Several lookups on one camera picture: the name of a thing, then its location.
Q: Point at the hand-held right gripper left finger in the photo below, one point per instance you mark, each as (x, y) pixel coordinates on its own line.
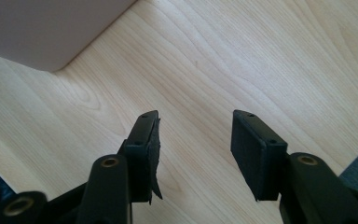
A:
(141, 161)

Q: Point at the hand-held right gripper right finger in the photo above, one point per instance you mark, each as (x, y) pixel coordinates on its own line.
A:
(254, 161)

